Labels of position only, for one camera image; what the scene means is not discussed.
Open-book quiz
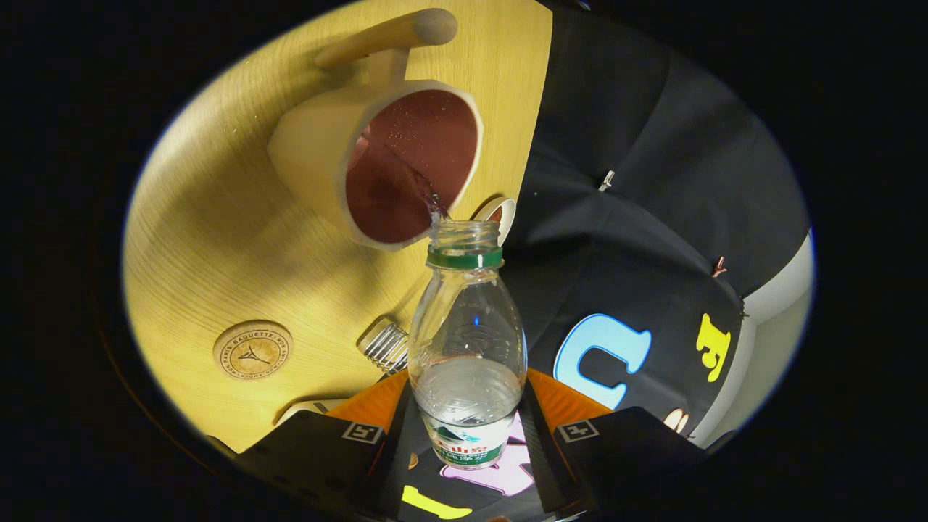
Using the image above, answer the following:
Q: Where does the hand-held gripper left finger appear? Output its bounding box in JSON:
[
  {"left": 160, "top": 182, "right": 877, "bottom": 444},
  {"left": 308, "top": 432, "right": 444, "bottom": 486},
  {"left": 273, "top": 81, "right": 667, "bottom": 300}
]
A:
[{"left": 232, "top": 370, "right": 418, "bottom": 519}]

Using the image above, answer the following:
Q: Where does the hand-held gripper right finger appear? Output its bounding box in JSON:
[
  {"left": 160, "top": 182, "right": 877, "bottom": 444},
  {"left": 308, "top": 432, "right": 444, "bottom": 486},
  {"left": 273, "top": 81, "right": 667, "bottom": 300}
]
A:
[{"left": 518, "top": 368, "right": 708, "bottom": 519}]

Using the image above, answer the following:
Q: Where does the clear plastic juice bottle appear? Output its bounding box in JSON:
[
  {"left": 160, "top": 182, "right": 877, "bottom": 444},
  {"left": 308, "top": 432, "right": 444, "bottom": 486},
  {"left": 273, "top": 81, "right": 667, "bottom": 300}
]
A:
[{"left": 407, "top": 220, "right": 529, "bottom": 471}]

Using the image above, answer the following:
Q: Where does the round cork coaster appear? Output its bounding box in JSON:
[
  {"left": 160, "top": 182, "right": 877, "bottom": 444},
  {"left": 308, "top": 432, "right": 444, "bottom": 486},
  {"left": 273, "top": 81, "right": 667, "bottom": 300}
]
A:
[{"left": 212, "top": 320, "right": 294, "bottom": 381}]

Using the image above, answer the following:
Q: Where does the beige cup with wooden handle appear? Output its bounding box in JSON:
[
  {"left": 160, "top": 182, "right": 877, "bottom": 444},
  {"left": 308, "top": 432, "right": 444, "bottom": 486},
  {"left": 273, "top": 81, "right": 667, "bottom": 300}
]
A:
[{"left": 267, "top": 9, "right": 485, "bottom": 252}]

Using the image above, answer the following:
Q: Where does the white round plate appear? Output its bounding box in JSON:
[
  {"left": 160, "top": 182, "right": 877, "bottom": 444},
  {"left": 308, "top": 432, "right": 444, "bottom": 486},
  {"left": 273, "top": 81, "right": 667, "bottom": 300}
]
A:
[{"left": 471, "top": 196, "right": 517, "bottom": 244}]

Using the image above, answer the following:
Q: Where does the wooden table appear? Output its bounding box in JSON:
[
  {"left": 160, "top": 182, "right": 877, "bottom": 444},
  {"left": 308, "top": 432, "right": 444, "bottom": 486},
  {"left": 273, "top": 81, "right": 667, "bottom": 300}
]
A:
[{"left": 122, "top": 0, "right": 553, "bottom": 454}]

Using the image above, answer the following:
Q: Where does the black backdrop cloth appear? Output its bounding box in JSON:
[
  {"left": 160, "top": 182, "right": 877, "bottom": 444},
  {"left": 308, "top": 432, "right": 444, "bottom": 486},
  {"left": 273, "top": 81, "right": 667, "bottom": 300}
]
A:
[{"left": 399, "top": 0, "right": 811, "bottom": 522}]

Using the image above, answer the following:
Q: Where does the wire mesh holder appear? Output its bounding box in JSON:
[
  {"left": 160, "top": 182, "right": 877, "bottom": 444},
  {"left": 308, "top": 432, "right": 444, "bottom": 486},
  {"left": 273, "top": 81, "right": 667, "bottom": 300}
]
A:
[{"left": 357, "top": 318, "right": 410, "bottom": 376}]

